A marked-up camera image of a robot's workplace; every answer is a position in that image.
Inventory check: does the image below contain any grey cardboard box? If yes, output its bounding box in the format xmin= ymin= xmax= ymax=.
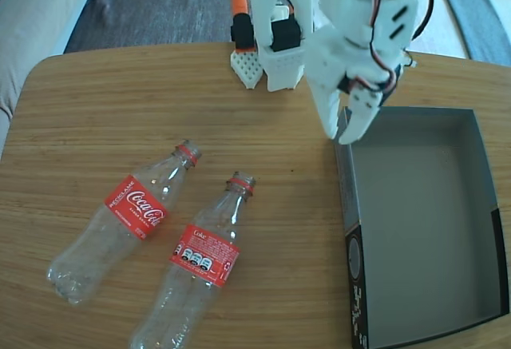
xmin=333 ymin=105 xmax=511 ymax=349

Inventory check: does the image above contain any black cable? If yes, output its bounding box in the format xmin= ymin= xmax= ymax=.
xmin=406 ymin=0 xmax=436 ymax=42

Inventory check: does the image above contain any beige sofa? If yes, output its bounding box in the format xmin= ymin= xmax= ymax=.
xmin=0 ymin=0 xmax=103 ymax=142

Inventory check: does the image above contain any white cloth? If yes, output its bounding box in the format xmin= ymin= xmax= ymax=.
xmin=406 ymin=0 xmax=468 ymax=61

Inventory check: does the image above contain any blue grey blanket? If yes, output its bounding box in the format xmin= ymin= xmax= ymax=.
xmin=433 ymin=0 xmax=511 ymax=66

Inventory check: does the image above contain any dark grey rug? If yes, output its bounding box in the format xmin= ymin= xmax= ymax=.
xmin=63 ymin=0 xmax=256 ymax=54

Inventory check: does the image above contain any clear bottle red label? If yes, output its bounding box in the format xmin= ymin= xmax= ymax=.
xmin=128 ymin=171 xmax=259 ymax=349
xmin=46 ymin=139 xmax=204 ymax=306

